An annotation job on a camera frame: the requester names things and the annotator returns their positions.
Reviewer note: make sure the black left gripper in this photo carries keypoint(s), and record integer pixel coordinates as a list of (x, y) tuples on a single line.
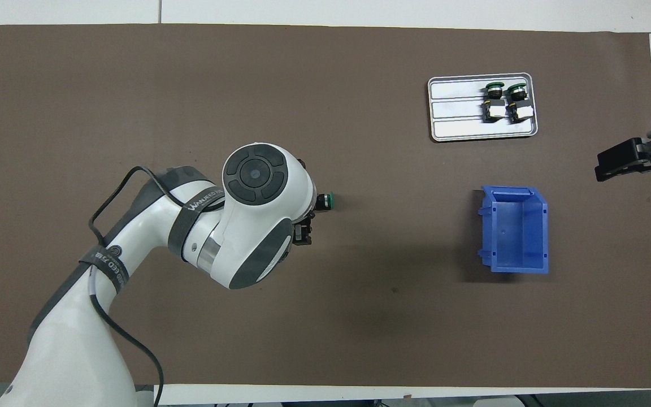
[(303, 233)]

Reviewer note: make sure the green push button switch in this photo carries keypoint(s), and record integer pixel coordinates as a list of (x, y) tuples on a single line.
[(494, 104), (519, 104), (325, 201)]

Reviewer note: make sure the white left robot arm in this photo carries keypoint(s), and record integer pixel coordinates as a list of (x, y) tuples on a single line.
[(133, 237)]

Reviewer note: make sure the brown paper table mat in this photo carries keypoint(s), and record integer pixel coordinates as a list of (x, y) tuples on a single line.
[(359, 316)]

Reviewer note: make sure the blue plastic storage bin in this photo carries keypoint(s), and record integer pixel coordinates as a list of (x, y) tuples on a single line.
[(517, 232)]

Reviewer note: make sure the grey metal tray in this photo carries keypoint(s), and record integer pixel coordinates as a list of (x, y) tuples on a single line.
[(455, 121)]

